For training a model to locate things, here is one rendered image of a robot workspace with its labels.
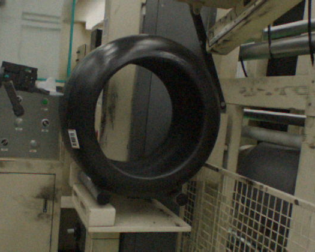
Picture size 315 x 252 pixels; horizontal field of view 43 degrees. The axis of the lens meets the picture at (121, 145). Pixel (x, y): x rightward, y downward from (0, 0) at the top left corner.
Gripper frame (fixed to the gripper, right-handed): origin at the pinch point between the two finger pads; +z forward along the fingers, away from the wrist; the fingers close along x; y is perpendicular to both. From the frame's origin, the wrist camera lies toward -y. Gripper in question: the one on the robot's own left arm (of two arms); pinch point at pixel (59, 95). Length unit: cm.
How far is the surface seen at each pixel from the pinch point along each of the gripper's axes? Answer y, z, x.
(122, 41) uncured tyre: 21.1, 15.3, -8.3
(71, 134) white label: -10.9, 5.0, -9.7
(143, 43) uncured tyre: 21.8, 21.6, -10.7
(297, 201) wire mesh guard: -15, 64, -46
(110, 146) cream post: -16.0, 27.9, 25.1
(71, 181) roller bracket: -32.7, 14.2, 22.6
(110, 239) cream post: -56, 36, 25
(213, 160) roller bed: -14, 72, 18
